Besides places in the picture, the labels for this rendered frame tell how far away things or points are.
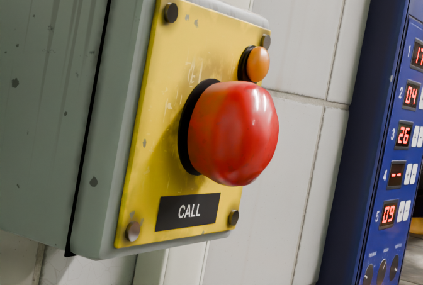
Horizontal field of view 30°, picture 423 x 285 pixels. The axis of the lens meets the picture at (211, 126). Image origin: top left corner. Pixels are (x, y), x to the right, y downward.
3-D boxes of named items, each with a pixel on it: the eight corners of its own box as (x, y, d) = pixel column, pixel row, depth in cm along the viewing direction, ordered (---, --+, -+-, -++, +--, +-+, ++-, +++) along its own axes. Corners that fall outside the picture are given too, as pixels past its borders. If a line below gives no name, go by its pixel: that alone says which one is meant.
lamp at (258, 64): (237, 78, 32) (244, 42, 32) (253, 82, 33) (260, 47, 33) (255, 82, 32) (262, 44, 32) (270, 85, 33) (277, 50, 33)
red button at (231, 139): (148, 173, 29) (167, 67, 29) (201, 172, 33) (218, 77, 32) (233, 195, 27) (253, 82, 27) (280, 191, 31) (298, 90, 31)
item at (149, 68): (-50, 218, 30) (-6, -48, 29) (109, 205, 39) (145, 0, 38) (107, 270, 26) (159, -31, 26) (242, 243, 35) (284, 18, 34)
